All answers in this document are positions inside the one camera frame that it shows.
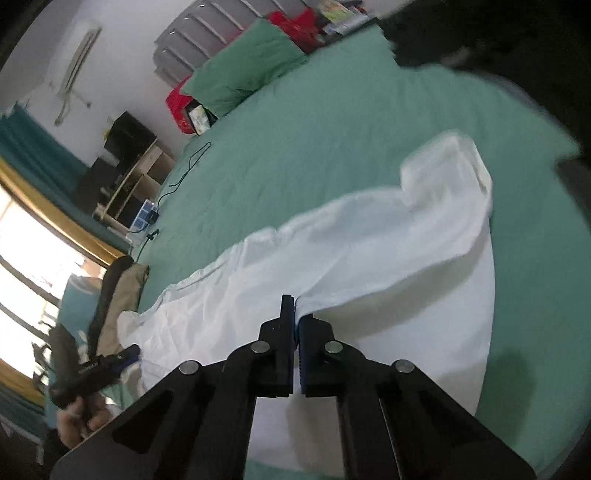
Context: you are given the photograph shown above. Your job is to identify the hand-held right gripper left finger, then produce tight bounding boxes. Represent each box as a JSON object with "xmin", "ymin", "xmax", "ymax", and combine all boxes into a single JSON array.
[{"xmin": 48, "ymin": 294, "xmax": 296, "ymax": 480}]

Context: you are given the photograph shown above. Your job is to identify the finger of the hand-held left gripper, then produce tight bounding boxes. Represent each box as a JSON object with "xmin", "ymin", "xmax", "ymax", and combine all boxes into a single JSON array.
[{"xmin": 99, "ymin": 344, "xmax": 140, "ymax": 377}]

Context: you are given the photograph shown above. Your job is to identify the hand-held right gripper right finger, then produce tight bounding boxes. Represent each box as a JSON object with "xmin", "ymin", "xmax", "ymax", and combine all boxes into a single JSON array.
[{"xmin": 295, "ymin": 314, "xmax": 539, "ymax": 480}]

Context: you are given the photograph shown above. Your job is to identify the white hooded jacket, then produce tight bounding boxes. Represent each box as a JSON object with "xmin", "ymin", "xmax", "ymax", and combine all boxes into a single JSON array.
[{"xmin": 115, "ymin": 130, "xmax": 497, "ymax": 478}]

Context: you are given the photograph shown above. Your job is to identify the person's left hand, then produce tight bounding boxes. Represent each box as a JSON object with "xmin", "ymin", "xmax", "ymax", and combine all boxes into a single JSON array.
[{"xmin": 56, "ymin": 396, "xmax": 117, "ymax": 450}]

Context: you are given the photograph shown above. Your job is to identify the beige folded garment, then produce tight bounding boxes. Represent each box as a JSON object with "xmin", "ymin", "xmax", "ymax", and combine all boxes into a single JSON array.
[{"xmin": 95, "ymin": 263, "xmax": 151, "ymax": 356}]

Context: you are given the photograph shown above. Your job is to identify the black folded garment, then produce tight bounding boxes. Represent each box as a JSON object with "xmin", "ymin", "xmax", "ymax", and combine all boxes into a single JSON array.
[{"xmin": 88, "ymin": 255, "xmax": 134, "ymax": 356}]

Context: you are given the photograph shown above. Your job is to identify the balcony glass door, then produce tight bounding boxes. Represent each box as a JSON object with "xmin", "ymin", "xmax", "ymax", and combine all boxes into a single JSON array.
[{"xmin": 0, "ymin": 185, "xmax": 112, "ymax": 393}]

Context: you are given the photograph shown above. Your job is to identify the white power strip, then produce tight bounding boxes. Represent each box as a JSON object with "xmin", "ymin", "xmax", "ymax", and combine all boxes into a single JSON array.
[{"xmin": 129, "ymin": 199, "xmax": 155, "ymax": 232}]

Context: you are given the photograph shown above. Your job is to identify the yellow curtain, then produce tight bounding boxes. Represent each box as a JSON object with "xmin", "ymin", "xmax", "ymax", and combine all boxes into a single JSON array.
[{"xmin": 0, "ymin": 157, "xmax": 127, "ymax": 268}]

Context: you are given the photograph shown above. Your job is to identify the black monitor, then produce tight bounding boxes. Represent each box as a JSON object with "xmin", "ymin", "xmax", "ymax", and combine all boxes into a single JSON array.
[{"xmin": 76, "ymin": 157, "xmax": 125, "ymax": 208}]

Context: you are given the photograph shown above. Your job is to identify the light wooden computer desk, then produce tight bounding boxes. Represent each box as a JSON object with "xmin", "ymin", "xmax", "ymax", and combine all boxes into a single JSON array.
[{"xmin": 92, "ymin": 138, "xmax": 176, "ymax": 232}]

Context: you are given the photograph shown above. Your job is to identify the black tablet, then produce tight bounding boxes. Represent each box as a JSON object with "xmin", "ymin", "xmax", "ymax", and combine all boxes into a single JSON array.
[{"xmin": 187, "ymin": 104, "xmax": 218, "ymax": 137}]

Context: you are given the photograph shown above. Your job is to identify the teal curtain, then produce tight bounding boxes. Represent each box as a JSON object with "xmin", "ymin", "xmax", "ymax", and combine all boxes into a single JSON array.
[{"xmin": 0, "ymin": 104, "xmax": 130, "ymax": 250}]

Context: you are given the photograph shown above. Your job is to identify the black computer tower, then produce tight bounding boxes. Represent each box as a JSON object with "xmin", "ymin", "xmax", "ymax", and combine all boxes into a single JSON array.
[{"xmin": 104, "ymin": 111, "xmax": 158, "ymax": 169}]

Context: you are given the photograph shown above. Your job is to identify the large red pillow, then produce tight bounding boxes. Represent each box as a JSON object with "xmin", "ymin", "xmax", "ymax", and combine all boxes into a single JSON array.
[{"xmin": 165, "ymin": 10, "xmax": 296, "ymax": 136}]

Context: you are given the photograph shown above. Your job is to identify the green pillow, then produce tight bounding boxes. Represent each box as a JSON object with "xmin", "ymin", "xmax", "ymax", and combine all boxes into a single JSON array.
[{"xmin": 180, "ymin": 19, "xmax": 309, "ymax": 118}]

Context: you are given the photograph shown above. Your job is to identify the small red pillow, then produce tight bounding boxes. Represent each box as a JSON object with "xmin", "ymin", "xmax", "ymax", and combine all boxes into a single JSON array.
[{"xmin": 286, "ymin": 9, "xmax": 324, "ymax": 52}]

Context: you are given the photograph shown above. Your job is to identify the grey padded headboard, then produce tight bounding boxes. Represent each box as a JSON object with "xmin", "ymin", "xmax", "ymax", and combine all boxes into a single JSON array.
[{"xmin": 152, "ymin": 0, "xmax": 273, "ymax": 88}]

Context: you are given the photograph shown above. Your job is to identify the white air conditioner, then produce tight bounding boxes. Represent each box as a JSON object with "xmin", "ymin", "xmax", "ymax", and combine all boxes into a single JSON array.
[{"xmin": 58, "ymin": 25, "xmax": 102, "ymax": 97}]

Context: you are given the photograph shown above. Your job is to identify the stack of papers and books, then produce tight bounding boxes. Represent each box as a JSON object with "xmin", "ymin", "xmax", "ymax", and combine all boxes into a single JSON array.
[{"xmin": 323, "ymin": 11, "xmax": 372, "ymax": 37}]

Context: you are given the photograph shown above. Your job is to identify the green yellow snack packet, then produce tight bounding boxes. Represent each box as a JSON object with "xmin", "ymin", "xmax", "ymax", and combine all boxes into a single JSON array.
[{"xmin": 318, "ymin": 0, "xmax": 356, "ymax": 24}]

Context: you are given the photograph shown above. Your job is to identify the black backpack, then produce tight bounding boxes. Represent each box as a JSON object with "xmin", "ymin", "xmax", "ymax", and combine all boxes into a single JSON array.
[{"xmin": 379, "ymin": 0, "xmax": 591, "ymax": 144}]

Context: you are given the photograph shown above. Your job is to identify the black charger with cable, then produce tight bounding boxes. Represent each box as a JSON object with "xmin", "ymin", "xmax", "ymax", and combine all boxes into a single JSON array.
[{"xmin": 148, "ymin": 141, "xmax": 213, "ymax": 221}]

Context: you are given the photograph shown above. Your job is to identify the white air conditioner hose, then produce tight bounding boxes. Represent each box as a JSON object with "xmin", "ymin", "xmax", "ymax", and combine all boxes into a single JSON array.
[{"xmin": 53, "ymin": 90, "xmax": 93, "ymax": 127}]

